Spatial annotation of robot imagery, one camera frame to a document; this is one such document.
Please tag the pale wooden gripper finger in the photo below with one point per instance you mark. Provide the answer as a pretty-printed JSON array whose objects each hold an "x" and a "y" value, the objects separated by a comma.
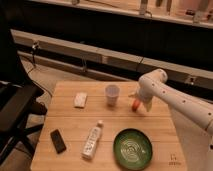
[{"x": 148, "y": 105}]

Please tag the red pepper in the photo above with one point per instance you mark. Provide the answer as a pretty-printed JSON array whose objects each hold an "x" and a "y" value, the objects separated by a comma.
[{"x": 135, "y": 105}]

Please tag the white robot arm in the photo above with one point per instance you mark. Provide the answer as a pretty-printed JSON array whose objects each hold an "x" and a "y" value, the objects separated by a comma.
[{"x": 154, "y": 84}]

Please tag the translucent plastic cup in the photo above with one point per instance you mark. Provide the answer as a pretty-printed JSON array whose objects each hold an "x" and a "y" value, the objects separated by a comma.
[{"x": 112, "y": 94}]

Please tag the green round bowl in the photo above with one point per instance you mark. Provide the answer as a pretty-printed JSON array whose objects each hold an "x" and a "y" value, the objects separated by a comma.
[{"x": 132, "y": 149}]

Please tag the white sponge block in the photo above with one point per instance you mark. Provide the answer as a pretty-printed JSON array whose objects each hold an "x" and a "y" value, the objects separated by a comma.
[{"x": 80, "y": 100}]

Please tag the white plastic bottle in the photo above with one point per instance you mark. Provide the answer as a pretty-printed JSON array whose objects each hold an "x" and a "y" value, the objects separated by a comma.
[{"x": 90, "y": 146}]

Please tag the black smartphone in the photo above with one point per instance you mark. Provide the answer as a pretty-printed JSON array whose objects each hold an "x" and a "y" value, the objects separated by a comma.
[{"x": 58, "y": 141}]

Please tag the black office chair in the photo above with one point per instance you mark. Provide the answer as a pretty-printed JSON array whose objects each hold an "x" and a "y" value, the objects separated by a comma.
[{"x": 18, "y": 99}]

